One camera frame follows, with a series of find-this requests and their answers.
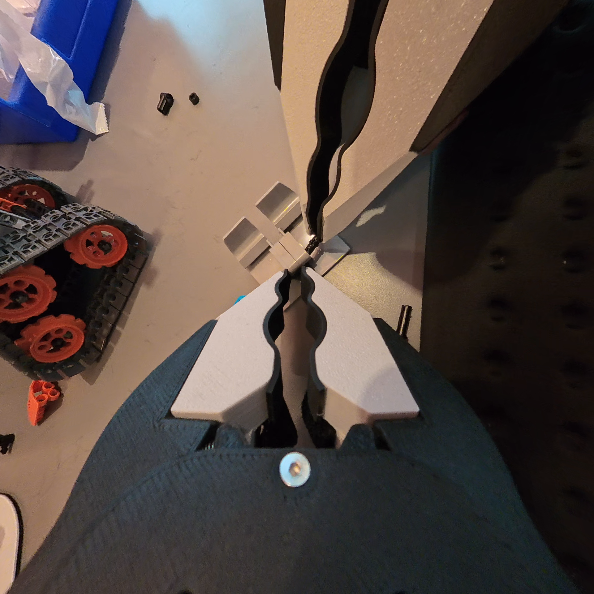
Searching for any black perforated chair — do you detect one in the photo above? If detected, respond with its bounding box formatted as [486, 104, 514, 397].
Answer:
[420, 93, 594, 594]

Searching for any grey curved panel assembly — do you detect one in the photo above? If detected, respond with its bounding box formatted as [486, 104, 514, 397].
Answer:
[223, 217, 307, 309]
[255, 182, 351, 274]

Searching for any orange wedge panel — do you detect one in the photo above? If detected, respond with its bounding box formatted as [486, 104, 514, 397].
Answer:
[27, 381, 61, 427]

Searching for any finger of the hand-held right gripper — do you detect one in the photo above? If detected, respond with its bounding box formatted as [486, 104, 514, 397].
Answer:
[278, 0, 372, 235]
[312, 0, 495, 242]

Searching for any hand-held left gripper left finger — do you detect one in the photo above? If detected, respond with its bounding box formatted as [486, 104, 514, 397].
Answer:
[171, 269, 299, 448]

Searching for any grey orange tracked toy robot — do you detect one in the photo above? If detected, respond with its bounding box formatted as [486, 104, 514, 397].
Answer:
[0, 166, 149, 381]

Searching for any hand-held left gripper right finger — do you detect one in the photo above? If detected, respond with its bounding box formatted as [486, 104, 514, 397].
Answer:
[299, 267, 420, 448]

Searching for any blue storage bin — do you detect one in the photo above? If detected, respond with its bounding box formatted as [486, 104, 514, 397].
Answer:
[0, 0, 133, 142]

